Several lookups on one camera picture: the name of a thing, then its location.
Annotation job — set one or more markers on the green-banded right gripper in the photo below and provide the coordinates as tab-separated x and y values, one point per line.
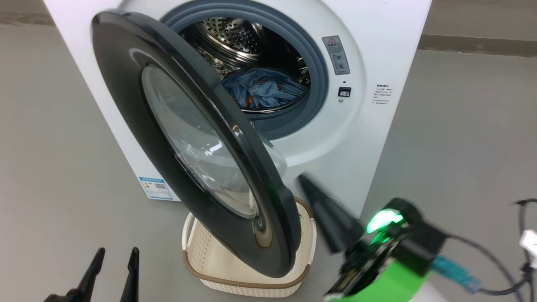
377	277

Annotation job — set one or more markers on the blue energy label sticker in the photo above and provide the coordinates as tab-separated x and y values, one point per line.
155	188

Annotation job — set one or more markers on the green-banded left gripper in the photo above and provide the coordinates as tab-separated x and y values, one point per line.
63	298

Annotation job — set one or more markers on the steel washing machine drum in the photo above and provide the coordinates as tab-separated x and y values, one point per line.
235	33

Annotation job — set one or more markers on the printed instruction text label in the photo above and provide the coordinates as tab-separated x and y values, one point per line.
382	94

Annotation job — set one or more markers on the grey warning sticker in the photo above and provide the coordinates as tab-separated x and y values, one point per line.
335	54

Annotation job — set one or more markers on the grey rubber door seal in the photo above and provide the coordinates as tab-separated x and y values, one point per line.
316	96

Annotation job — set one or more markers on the cream perforated laundry basket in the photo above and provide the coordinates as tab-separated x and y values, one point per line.
247	287

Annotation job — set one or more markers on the black round washing machine door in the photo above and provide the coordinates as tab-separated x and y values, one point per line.
126	96

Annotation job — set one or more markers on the white washing machine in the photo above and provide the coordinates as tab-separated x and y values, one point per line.
377	50

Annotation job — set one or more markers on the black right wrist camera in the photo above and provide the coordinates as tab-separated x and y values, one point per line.
419	247

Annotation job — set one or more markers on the black door latch socket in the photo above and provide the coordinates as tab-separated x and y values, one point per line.
344	92

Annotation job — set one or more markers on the blue bear-print garment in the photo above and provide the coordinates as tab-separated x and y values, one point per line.
281	90

